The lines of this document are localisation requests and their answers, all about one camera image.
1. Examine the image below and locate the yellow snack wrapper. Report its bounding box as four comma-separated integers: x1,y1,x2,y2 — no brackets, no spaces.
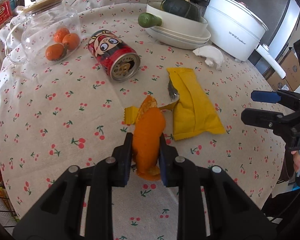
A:
123,67,226,142

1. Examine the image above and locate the orange peel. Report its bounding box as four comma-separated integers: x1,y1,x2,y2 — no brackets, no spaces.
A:
132,95,166,181

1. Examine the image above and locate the person's right hand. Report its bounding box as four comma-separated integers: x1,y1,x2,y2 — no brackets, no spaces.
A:
291,151,300,172

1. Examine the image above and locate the lower cardboard box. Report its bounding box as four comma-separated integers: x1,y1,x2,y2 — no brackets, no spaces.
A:
267,50,300,92

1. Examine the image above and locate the cherry print tablecloth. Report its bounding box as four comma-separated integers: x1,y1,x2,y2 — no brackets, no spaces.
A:
0,0,287,240

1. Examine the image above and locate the crumpled white tissue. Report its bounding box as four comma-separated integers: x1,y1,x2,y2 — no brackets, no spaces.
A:
192,45,224,70

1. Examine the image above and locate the white Royalstar electric pot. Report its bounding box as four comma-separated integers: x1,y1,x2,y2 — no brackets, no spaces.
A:
204,0,286,79

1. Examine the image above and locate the dark green pumpkin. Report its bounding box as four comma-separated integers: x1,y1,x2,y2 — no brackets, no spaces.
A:
160,0,200,22

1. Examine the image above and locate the red cartoon drink can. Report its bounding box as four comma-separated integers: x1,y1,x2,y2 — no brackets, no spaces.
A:
88,30,141,82

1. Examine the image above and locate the orange tangerine left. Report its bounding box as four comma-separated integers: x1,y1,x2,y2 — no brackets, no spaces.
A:
45,43,65,61

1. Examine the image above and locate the orange tangerine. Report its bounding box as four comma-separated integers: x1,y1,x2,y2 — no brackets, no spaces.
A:
62,33,80,51
53,28,70,43
45,43,65,61

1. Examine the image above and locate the orange tangerine right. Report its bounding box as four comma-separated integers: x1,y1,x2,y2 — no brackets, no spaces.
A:
62,33,80,51

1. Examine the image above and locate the orange tangerine top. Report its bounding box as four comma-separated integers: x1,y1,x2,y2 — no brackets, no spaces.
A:
53,28,70,43

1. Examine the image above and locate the glass jar wooden lid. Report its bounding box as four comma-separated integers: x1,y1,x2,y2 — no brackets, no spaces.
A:
5,0,81,67

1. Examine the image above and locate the black wire rack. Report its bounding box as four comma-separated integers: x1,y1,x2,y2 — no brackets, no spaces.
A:
0,139,18,221

